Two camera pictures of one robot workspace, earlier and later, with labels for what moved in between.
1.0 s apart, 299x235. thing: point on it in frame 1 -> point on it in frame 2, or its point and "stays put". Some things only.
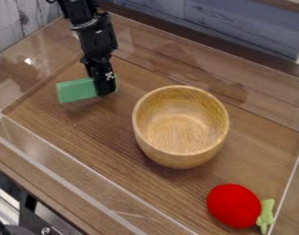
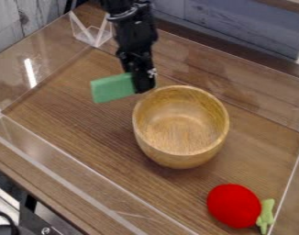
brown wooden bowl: x=182 y=124 stays put
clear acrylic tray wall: x=90 y=197 stays put
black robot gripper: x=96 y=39 -> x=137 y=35
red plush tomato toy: x=238 y=208 stays put
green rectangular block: x=76 y=90 -> x=111 y=88
